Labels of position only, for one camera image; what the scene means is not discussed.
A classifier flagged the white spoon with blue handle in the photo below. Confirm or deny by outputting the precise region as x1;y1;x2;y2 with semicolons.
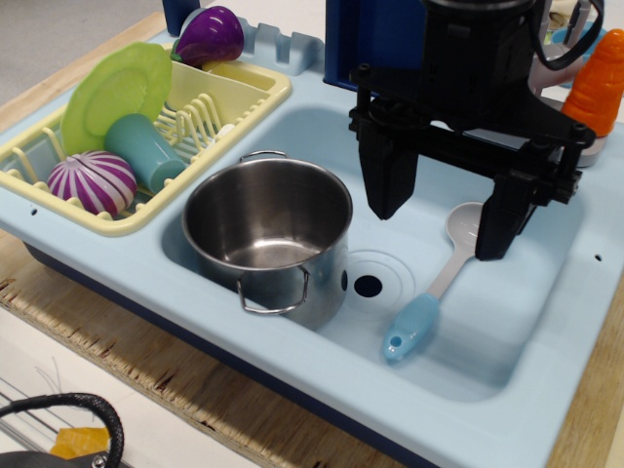
382;202;484;361

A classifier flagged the stainless steel pot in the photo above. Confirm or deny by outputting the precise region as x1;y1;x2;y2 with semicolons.
182;150;353;330

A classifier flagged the wooden board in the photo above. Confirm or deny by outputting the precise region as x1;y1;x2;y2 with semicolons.
0;12;624;468

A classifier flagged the purple toy eggplant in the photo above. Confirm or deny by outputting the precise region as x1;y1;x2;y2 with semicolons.
170;6;245;68

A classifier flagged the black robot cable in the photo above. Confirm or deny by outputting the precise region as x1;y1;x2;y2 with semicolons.
530;0;605;70

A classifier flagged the purple striped toy onion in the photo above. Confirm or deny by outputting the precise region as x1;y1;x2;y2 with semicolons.
47;150;137;216

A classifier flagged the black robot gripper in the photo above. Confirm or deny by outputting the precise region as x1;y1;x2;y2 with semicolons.
350;1;596;220

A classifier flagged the teal plastic cup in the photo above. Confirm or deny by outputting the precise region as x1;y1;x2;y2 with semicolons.
104;113;186;193

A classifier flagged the dark blue box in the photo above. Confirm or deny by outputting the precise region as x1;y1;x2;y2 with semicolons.
324;0;426;90

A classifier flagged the yellow dish drying rack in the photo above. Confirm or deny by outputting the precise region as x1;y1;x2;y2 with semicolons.
1;60;292;237

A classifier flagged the light blue toy sink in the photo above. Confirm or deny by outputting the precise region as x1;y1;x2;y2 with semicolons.
0;17;616;464

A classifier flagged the yellow tape piece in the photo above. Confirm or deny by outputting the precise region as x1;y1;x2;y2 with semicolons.
49;427;109;460

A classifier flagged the grey toy faucet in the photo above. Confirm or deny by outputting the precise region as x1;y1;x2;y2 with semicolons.
527;0;608;170

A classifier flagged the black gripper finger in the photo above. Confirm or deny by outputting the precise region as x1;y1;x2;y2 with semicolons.
476;171;548;260

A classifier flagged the orange toy carrot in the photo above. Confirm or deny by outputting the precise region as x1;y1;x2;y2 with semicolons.
562;28;623;137

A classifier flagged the black braided cable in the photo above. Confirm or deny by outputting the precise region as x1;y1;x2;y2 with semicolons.
0;392;126;468

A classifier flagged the green plastic plate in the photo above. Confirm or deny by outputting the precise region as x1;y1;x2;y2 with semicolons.
59;42;173;155

